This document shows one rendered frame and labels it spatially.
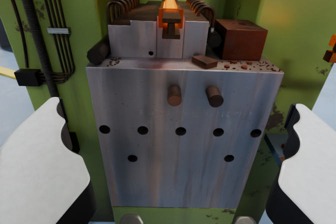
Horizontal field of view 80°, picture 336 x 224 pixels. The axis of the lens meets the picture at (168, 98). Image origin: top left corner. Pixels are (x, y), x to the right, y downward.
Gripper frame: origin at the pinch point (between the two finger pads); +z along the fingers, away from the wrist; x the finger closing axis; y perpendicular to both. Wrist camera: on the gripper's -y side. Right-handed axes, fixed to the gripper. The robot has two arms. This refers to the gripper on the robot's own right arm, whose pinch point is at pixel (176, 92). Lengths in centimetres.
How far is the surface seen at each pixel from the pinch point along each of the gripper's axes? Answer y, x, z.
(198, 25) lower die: 1.6, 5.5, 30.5
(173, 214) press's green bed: 56, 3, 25
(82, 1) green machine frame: -0.6, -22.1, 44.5
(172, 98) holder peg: 12.6, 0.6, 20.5
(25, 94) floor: 100, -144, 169
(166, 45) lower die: 5.8, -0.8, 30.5
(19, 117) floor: 100, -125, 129
